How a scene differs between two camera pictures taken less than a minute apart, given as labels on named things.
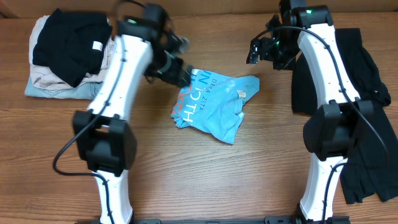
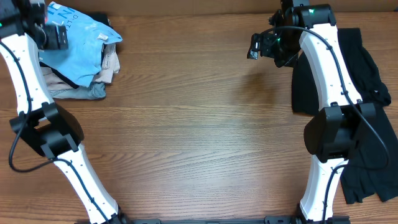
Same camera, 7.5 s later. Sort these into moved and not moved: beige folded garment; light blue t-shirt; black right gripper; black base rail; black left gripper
Moved: light blue t-shirt; black left gripper
Not moved: black right gripper; beige folded garment; black base rail
